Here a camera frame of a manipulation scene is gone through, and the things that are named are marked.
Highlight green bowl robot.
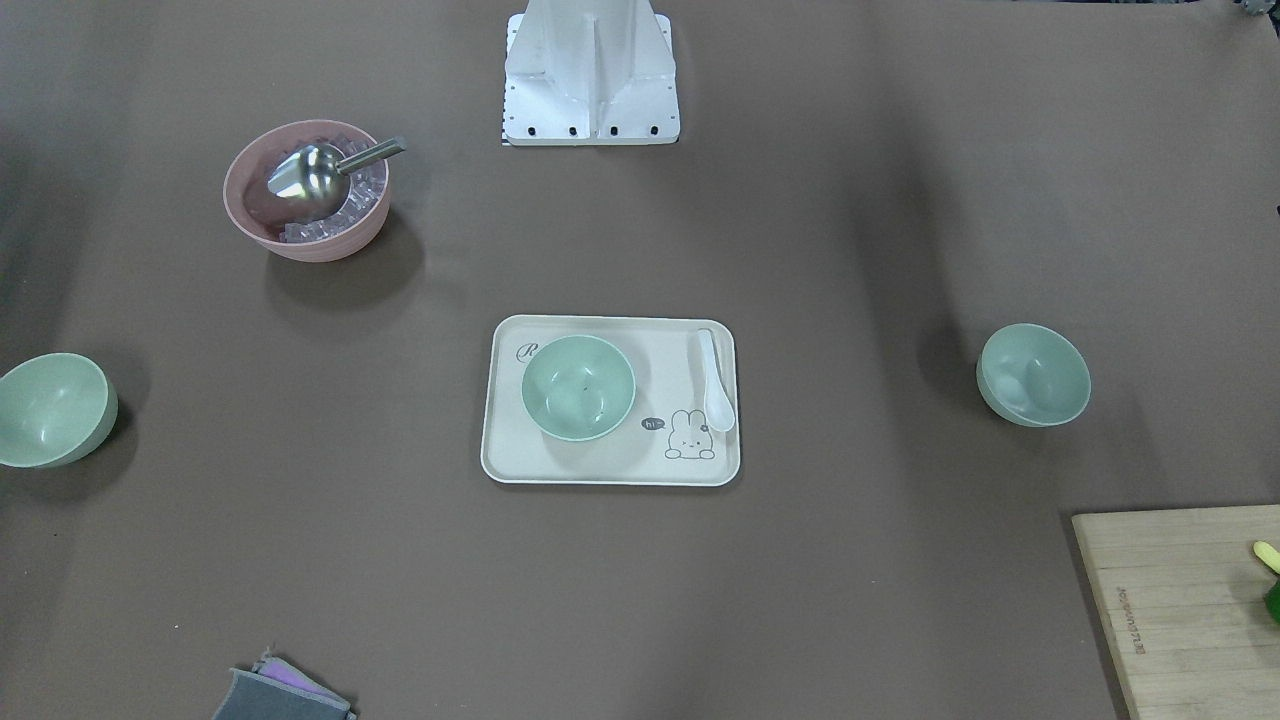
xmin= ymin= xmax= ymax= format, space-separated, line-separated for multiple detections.
xmin=1 ymin=352 xmax=119 ymax=468
xmin=975 ymin=323 xmax=1092 ymax=428

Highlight green bowl on tray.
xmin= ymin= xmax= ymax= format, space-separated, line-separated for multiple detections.
xmin=521 ymin=334 xmax=637 ymax=442

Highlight cream rabbit tray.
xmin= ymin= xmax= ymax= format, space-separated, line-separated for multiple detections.
xmin=479 ymin=314 xmax=741 ymax=487

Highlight white ceramic spoon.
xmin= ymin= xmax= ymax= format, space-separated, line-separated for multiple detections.
xmin=696 ymin=328 xmax=737 ymax=433

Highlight clear ice cubes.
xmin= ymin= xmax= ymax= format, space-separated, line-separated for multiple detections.
xmin=279 ymin=137 xmax=385 ymax=243

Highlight metal scoop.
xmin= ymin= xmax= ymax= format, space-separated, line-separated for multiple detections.
xmin=265 ymin=137 xmax=407 ymax=224

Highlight pink bowl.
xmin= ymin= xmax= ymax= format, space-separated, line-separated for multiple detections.
xmin=221 ymin=119 xmax=390 ymax=263

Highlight purple cloth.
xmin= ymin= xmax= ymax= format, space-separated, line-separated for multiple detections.
xmin=251 ymin=650 xmax=349 ymax=705

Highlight grey cloth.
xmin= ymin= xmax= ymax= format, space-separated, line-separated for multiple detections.
xmin=212 ymin=669 xmax=357 ymax=719

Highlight wooden cutting board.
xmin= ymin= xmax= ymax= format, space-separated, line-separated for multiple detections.
xmin=1071 ymin=505 xmax=1279 ymax=719

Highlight yellow plastic knife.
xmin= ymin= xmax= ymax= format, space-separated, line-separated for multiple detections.
xmin=1252 ymin=539 xmax=1280 ymax=575

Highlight green lime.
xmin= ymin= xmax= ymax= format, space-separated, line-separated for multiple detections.
xmin=1263 ymin=580 xmax=1280 ymax=624

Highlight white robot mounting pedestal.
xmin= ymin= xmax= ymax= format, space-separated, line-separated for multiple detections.
xmin=502 ymin=1 xmax=681 ymax=147

